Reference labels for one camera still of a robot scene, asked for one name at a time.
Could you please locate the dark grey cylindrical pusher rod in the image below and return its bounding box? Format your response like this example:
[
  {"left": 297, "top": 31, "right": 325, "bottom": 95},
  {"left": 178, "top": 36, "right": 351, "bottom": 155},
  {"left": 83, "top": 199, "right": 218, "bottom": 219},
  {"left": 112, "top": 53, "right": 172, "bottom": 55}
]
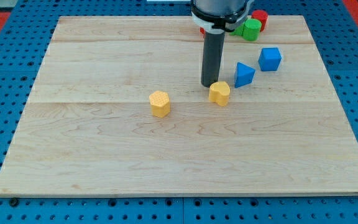
[{"left": 201, "top": 32, "right": 225, "bottom": 88}]

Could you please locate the yellow hexagon block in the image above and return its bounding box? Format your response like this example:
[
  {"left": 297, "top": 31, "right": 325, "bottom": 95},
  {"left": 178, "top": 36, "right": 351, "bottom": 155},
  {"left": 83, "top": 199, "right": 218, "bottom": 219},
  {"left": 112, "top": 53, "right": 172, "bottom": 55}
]
[{"left": 149, "top": 91, "right": 170, "bottom": 118}]

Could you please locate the green block behind arm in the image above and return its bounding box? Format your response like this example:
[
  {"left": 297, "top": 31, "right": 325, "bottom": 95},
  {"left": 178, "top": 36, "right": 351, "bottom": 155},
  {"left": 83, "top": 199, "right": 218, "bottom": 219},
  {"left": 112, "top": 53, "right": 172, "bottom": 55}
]
[{"left": 229, "top": 22, "right": 245, "bottom": 36}]

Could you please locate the light wooden board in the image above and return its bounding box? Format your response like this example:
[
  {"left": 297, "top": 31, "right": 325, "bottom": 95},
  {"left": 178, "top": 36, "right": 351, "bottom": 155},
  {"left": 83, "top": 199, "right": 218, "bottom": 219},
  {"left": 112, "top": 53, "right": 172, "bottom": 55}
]
[{"left": 0, "top": 16, "right": 358, "bottom": 198}]

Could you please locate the green cylinder block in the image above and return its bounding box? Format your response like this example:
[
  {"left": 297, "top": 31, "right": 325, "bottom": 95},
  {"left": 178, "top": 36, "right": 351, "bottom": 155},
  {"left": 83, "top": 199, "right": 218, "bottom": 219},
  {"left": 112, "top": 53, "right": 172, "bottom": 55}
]
[{"left": 242, "top": 19, "right": 262, "bottom": 41}]

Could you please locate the blue triangle block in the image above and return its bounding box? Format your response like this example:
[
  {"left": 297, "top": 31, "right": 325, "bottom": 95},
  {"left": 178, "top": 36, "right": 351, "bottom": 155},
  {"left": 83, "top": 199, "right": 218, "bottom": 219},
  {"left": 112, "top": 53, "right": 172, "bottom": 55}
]
[{"left": 234, "top": 62, "right": 255, "bottom": 88}]

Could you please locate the yellow heart block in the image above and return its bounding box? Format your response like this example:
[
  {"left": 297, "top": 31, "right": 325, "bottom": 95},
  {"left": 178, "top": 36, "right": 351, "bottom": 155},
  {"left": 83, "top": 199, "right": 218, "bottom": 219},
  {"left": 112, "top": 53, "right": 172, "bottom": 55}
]
[{"left": 208, "top": 82, "right": 231, "bottom": 106}]

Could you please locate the red cylinder block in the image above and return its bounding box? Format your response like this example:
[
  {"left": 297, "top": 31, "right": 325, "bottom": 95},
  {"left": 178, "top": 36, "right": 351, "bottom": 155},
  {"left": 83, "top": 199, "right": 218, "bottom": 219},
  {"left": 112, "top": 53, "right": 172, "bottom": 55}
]
[{"left": 251, "top": 10, "right": 269, "bottom": 32}]

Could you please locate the blue cube block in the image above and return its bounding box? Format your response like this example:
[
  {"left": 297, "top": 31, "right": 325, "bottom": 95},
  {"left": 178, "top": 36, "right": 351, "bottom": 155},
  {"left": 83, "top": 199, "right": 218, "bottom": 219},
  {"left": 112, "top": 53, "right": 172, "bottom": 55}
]
[{"left": 258, "top": 47, "right": 282, "bottom": 72}]

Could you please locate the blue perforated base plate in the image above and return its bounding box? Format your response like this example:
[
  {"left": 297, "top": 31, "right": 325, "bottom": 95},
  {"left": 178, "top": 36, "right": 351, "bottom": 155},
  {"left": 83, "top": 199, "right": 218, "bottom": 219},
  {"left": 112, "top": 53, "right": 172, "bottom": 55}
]
[{"left": 0, "top": 0, "right": 358, "bottom": 223}]

